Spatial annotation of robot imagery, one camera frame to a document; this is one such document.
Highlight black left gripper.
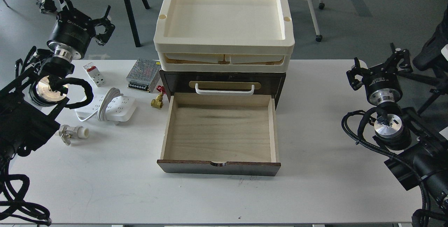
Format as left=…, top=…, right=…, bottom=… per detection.
left=38, top=0, right=116, bottom=60

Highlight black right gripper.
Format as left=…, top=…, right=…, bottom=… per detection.
left=346, top=42, right=413, bottom=106

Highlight white power strip with cable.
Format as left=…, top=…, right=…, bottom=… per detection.
left=74, top=88, right=137, bottom=124

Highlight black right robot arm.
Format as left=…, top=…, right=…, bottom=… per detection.
left=341, top=43, right=448, bottom=227

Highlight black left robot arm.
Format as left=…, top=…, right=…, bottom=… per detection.
left=0, top=0, right=115, bottom=226

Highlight white red circuit breaker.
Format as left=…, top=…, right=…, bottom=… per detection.
left=83, top=62, right=105, bottom=87

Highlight black stand right edge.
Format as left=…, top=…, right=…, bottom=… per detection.
left=398, top=10, right=448, bottom=115

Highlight black tripod legs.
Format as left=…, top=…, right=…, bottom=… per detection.
left=117, top=0, right=151, bottom=48

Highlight silver mesh power supply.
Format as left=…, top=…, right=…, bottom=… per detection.
left=126, top=59, right=161, bottom=93

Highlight white plastic pipe valve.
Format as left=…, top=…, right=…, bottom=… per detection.
left=58, top=124, right=90, bottom=146

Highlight cream plastic stacked tray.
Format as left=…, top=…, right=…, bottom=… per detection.
left=154, top=0, right=295, bottom=73

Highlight open wooden drawer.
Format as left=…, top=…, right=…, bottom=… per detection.
left=157, top=93, right=281, bottom=176

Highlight brass valve red handle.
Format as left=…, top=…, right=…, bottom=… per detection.
left=150, top=85, right=166, bottom=109

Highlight white drawer handle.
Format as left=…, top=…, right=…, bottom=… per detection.
left=195, top=83, right=255, bottom=96

